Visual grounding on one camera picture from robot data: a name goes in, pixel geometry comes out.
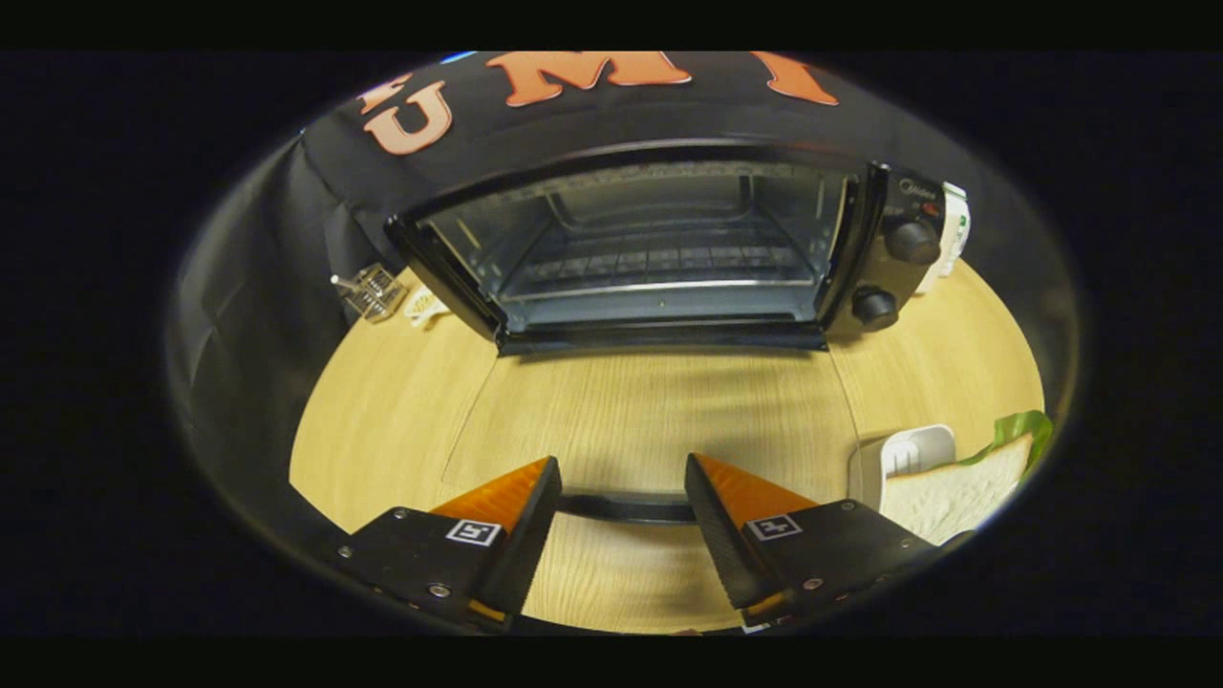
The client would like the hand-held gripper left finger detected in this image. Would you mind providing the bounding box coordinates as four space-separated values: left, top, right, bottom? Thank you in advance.
325 456 565 634

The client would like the black toaster oven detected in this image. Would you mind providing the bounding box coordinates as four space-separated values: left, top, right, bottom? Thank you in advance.
385 139 949 525

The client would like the lettuce sandwich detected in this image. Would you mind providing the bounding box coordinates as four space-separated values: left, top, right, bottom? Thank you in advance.
879 409 1055 548

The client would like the white slotted holder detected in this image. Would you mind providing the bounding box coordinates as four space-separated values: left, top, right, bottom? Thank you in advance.
848 424 958 512

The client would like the small white tag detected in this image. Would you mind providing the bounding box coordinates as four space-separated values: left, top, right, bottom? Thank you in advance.
404 287 450 328

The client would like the white plastic box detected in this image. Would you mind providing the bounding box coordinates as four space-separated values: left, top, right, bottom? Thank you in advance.
915 182 973 295

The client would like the black backdrop cloth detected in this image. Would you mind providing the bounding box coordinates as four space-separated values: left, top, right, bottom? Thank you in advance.
167 53 1081 536

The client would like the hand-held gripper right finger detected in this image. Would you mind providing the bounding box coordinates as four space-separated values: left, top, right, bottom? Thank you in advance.
684 452 976 630

